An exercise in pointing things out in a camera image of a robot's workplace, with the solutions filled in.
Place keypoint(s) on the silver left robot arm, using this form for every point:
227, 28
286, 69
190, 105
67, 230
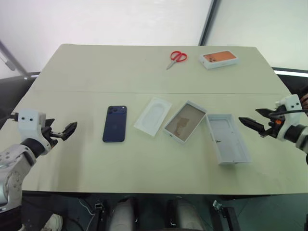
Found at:
14, 168

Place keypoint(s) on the dark blue smartphone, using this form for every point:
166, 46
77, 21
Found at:
115, 125

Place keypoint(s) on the white moulded tray insert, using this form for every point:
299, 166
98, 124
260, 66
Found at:
154, 115

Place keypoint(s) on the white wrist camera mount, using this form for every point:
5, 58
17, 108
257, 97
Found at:
290, 106
29, 122

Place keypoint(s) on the white box lid brown inside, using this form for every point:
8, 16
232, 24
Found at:
185, 122

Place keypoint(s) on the white shoe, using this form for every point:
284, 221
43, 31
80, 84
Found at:
53, 222

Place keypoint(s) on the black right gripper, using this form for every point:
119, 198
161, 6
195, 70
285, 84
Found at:
272, 128

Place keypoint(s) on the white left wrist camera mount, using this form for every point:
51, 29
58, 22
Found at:
29, 122

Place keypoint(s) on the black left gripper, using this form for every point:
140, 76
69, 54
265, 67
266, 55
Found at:
49, 137

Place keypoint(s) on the metal table clamp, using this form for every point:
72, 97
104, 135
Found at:
98, 206
217, 205

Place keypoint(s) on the white box bottom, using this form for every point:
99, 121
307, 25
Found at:
228, 139

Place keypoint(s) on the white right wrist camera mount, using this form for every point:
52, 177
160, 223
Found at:
290, 106

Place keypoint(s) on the grey metal bar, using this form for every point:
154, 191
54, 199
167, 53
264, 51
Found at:
12, 60

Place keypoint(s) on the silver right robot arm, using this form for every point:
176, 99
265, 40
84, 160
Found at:
299, 136

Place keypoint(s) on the grey rounded leg shell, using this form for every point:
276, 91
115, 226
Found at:
190, 215
124, 214

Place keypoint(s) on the white box orange phone print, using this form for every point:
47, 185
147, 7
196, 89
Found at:
219, 59

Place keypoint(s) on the black window frame post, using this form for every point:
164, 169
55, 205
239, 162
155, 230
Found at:
209, 21

